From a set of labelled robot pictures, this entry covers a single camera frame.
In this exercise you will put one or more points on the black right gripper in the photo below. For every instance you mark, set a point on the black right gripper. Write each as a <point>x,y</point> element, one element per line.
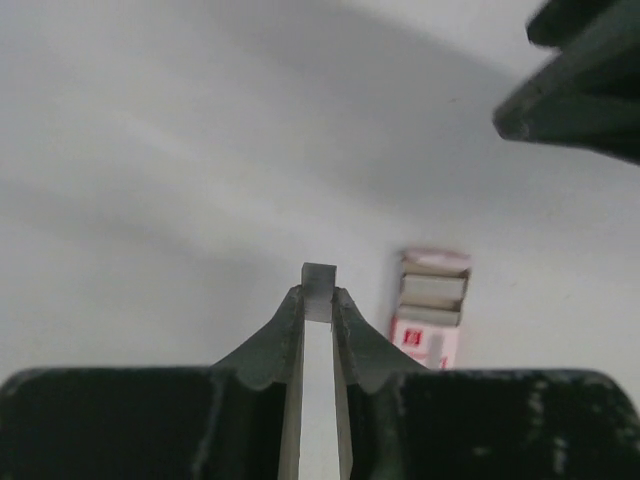
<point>587,95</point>

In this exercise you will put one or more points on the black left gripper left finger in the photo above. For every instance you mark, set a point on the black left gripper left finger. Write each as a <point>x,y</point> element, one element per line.
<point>239,418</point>

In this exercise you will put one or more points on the red staple box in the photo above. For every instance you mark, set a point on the red staple box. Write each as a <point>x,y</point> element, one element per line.
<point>427,320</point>

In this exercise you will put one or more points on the grey staple strip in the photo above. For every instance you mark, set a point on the grey staple strip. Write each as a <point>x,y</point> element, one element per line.
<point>318,284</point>

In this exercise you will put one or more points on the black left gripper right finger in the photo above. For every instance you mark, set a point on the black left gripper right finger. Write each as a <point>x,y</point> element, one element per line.
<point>400,420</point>

